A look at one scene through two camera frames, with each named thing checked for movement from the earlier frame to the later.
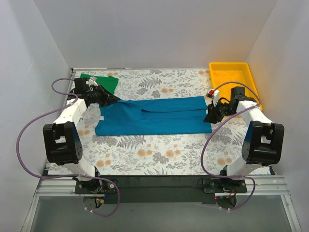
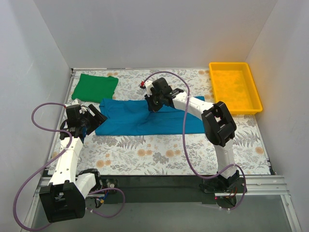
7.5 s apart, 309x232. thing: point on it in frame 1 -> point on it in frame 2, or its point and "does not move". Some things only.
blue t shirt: [153, 116] does not move
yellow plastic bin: [222, 73] does not move
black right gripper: [216, 111] -> [153, 102]
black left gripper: [103, 95] -> [95, 115]
